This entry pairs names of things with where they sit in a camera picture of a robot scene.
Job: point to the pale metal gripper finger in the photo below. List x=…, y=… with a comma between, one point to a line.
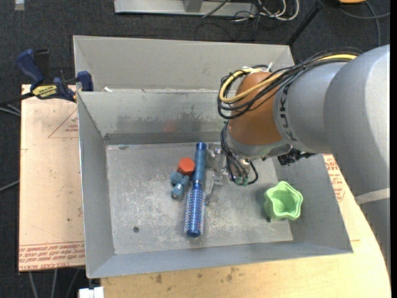
x=213, y=188
x=215, y=154

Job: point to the red hexagonal block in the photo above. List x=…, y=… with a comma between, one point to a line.
x=186, y=165

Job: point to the small blue toy bolt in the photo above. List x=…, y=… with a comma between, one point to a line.
x=179, y=186

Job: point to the brown cardboard board, red print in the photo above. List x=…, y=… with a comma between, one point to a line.
x=46, y=182

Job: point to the blue round hairbrush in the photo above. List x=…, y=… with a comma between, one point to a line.
x=195, y=210

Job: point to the grey metal bin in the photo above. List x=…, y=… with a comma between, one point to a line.
x=149, y=203

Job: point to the green star-shaped cup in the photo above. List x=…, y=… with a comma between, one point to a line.
x=282, y=202

